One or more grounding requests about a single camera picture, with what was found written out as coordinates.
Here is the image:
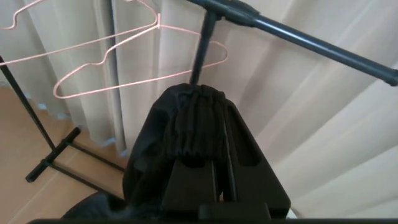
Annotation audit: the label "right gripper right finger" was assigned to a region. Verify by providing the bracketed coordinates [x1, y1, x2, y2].
[223, 101, 292, 218]

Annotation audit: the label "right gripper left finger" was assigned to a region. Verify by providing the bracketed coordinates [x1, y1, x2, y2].
[161, 158, 218, 217]

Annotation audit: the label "black shorts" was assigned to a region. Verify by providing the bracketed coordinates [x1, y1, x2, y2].
[61, 83, 231, 219]

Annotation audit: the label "pink clothes hanger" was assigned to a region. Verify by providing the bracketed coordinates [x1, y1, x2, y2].
[52, 12, 229, 100]
[0, 0, 159, 67]

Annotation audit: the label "black clothes rack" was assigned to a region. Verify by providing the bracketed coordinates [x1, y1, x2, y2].
[0, 0, 398, 198]

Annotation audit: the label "beige curtain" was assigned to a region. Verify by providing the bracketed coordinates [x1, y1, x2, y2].
[0, 0, 398, 218]

